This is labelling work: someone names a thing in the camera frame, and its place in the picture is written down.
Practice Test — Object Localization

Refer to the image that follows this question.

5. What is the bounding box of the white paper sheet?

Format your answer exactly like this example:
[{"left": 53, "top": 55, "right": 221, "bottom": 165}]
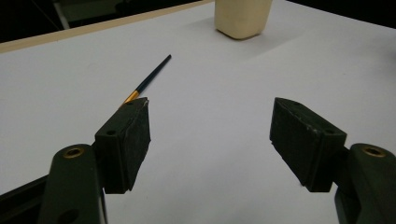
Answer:
[{"left": 0, "top": 0, "right": 396, "bottom": 224}]

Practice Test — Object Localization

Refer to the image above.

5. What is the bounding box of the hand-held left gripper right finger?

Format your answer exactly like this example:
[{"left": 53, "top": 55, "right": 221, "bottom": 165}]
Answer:
[{"left": 269, "top": 97, "right": 348, "bottom": 193}]

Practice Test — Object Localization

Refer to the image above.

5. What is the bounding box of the cream square brush holder cup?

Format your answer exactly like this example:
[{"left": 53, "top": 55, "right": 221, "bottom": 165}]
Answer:
[{"left": 214, "top": 0, "right": 274, "bottom": 40}]

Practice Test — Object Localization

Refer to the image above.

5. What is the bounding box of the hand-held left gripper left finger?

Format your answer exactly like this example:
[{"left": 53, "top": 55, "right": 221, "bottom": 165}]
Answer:
[{"left": 94, "top": 96, "right": 152, "bottom": 194}]

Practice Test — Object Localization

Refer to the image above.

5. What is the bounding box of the dark paintbrush with gold ferrule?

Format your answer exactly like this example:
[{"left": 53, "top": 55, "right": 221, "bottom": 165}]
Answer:
[{"left": 120, "top": 54, "right": 173, "bottom": 106}]

